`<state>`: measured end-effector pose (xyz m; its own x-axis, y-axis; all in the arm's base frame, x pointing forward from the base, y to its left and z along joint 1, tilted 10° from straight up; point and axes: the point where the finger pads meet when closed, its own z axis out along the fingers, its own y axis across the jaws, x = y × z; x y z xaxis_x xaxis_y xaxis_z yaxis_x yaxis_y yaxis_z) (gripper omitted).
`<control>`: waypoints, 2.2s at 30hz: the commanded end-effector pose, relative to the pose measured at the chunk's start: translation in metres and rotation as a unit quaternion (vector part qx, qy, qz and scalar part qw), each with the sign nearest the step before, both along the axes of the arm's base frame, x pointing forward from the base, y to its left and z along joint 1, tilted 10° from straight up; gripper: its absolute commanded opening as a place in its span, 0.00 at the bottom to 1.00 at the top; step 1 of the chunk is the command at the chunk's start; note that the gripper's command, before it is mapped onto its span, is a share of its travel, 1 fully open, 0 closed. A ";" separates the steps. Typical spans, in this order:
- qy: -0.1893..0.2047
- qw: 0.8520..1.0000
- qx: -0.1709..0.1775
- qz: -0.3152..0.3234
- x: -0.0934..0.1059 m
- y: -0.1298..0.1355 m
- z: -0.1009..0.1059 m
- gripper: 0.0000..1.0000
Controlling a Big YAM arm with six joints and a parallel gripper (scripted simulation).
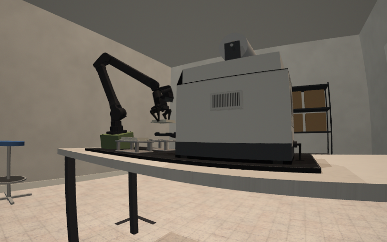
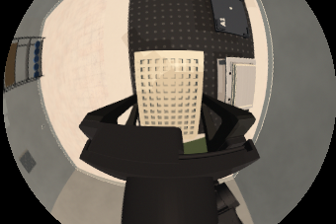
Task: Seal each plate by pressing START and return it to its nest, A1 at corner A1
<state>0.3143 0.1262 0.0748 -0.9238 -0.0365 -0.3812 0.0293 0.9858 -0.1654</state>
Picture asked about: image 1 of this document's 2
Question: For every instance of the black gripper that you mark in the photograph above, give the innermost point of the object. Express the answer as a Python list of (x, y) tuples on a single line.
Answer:
[(159, 107)]

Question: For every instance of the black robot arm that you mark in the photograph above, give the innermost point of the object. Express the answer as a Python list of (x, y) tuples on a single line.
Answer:
[(162, 95)]

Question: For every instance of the grey horizontal roll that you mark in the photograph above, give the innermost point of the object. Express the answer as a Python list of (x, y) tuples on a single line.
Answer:
[(246, 49)]

